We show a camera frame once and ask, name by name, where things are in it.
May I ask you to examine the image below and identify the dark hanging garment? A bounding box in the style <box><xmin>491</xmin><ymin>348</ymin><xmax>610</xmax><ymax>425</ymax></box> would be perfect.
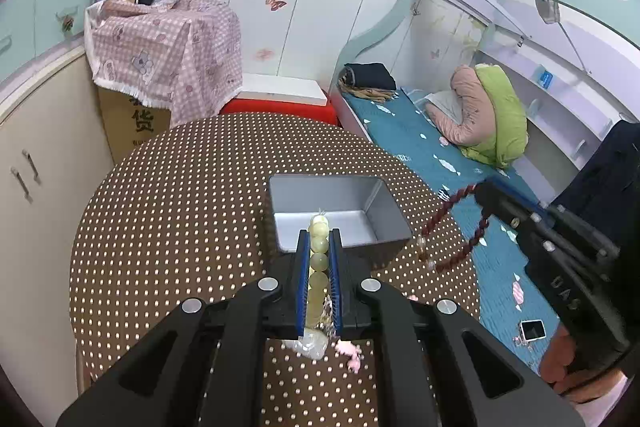
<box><xmin>553</xmin><ymin>120</ymin><xmax>640</xmax><ymax>251</ymax></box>

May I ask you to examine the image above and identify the cardboard box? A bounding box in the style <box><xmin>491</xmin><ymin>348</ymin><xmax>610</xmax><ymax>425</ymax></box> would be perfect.
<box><xmin>98</xmin><ymin>88</ymin><xmax>171</xmax><ymax>164</ymax></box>

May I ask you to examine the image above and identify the dark red bead bracelet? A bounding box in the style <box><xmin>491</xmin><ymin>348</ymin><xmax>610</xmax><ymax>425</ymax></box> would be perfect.
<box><xmin>415</xmin><ymin>183</ymin><xmax>494</xmax><ymax>275</ymax></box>

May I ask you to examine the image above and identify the small square smartwatch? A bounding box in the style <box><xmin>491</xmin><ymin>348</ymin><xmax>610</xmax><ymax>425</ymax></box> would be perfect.
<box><xmin>520</xmin><ymin>320</ymin><xmax>547</xmax><ymax>343</ymax></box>

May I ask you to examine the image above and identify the folded dark clothes stack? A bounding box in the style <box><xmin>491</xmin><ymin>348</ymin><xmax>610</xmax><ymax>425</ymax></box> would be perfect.
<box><xmin>338</xmin><ymin>63</ymin><xmax>397</xmax><ymax>103</ymax></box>

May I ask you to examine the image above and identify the brown polka dot tablecloth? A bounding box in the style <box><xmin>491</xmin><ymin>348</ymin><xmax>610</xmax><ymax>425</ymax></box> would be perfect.
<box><xmin>68</xmin><ymin>112</ymin><xmax>483</xmax><ymax>427</ymax></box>

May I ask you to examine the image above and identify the white pillow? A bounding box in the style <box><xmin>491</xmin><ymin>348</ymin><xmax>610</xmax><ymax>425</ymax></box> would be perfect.
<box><xmin>426</xmin><ymin>90</ymin><xmax>463</xmax><ymax>124</ymax></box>

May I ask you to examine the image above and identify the silver metal tin box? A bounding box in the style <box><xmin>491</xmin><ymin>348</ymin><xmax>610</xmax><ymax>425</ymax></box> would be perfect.
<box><xmin>265</xmin><ymin>173</ymin><xmax>413</xmax><ymax>268</ymax></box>

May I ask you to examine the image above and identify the pink checkered cover cloth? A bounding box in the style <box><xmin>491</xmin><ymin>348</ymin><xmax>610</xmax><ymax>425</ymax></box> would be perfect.
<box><xmin>84</xmin><ymin>0</ymin><xmax>243</xmax><ymax>127</ymax></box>

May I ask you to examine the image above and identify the cream bead bracelet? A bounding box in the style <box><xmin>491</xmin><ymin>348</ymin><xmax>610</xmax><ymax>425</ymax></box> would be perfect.
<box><xmin>282</xmin><ymin>208</ymin><xmax>332</xmax><ymax>360</ymax></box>

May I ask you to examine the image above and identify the red storage box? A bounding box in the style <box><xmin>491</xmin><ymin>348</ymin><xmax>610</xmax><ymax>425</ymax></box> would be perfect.
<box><xmin>221</xmin><ymin>98</ymin><xmax>338</xmax><ymax>126</ymax></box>

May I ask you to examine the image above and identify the pink green rolled quilt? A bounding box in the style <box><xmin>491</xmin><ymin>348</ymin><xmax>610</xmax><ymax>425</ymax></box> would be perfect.
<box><xmin>425</xmin><ymin>64</ymin><xmax>528</xmax><ymax>169</ymax></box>

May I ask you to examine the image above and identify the right hand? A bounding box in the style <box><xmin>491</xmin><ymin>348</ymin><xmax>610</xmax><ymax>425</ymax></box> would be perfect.
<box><xmin>539</xmin><ymin>324</ymin><xmax>626</xmax><ymax>404</ymax></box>

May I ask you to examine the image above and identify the cream curved cabinet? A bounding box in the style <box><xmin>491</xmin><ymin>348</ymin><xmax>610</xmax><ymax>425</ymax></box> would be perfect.
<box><xmin>0</xmin><ymin>0</ymin><xmax>116</xmax><ymax>377</ymax></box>

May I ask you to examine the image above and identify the pink charm trinket cluster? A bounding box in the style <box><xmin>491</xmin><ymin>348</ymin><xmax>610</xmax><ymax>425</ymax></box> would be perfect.
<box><xmin>335</xmin><ymin>340</ymin><xmax>361</xmax><ymax>374</ymax></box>

